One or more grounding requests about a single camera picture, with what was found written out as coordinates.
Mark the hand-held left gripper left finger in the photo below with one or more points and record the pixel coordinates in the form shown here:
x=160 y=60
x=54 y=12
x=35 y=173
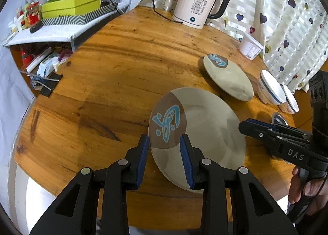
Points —
x=143 y=158

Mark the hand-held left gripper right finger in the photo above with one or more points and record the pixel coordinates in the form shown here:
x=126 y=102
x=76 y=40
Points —
x=185 y=163

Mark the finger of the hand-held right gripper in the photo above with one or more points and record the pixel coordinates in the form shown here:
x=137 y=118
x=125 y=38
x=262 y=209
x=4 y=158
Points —
x=256 y=131
x=281 y=129

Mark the white bowl with blue rim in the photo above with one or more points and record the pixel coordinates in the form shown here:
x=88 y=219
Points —
x=292 y=101
x=271 y=88

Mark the grey plate with blue pattern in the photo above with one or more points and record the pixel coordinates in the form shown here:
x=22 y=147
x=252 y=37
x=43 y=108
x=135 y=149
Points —
x=228 y=78
x=205 y=122

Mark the person's right hand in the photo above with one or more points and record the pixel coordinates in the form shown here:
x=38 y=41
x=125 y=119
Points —
x=311 y=188

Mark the small round grey dish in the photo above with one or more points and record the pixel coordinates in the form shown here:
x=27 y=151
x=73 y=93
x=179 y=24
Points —
x=279 y=118

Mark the white yogurt tub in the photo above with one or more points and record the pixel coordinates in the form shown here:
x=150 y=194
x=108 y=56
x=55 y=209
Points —
x=249 y=46

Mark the black binder clip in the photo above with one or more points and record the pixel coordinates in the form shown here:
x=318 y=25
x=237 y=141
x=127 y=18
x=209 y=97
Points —
x=51 y=83

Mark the heart print curtain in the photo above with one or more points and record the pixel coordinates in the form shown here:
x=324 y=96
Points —
x=269 y=6

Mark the white tissue pack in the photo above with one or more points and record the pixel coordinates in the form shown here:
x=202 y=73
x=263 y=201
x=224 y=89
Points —
x=47 y=67

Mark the white electric kettle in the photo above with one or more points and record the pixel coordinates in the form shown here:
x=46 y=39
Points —
x=194 y=4

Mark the striped patterned box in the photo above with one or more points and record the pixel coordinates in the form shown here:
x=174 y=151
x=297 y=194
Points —
x=76 y=19

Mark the red bottle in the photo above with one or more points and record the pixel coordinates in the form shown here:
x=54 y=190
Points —
x=25 y=58

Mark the white shelf board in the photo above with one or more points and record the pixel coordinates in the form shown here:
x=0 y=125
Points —
x=46 y=33

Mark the yellow-green box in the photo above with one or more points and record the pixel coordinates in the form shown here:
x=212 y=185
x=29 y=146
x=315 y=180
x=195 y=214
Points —
x=69 y=6

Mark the red snack packet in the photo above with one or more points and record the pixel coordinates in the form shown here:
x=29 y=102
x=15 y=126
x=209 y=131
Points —
x=33 y=15

